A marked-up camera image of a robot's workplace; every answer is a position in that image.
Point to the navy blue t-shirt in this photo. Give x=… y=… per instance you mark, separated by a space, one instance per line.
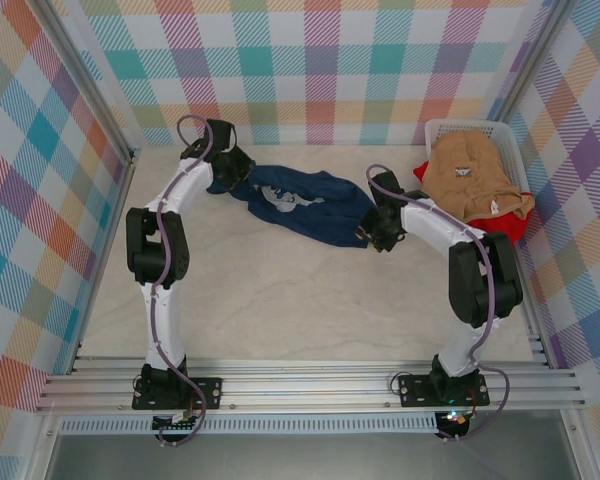
x=305 y=215

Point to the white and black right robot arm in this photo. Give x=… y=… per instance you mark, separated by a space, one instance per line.
x=430 y=220

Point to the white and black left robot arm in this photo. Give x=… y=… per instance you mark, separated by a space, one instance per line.
x=162 y=325

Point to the tan t-shirt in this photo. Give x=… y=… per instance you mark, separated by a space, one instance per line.
x=455 y=150

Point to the red t-shirt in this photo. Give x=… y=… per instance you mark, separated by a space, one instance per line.
x=505 y=225

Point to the white plastic basket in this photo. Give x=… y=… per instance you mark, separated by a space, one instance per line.
x=510 y=150

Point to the aluminium left side rail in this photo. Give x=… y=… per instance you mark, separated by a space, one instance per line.
x=116 y=215

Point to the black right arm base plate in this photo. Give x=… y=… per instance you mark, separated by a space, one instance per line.
x=412 y=390

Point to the aluminium mounting rail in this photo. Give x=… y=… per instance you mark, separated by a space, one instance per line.
x=305 y=385

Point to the aluminium left corner post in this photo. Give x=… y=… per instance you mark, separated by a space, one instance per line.
x=87 y=85

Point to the aluminium corner post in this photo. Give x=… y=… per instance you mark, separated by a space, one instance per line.
x=87 y=85
x=535 y=60

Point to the aluminium right corner post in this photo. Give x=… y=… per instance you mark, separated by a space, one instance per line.
x=535 y=60

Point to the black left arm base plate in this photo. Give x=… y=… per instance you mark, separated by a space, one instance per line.
x=210 y=392

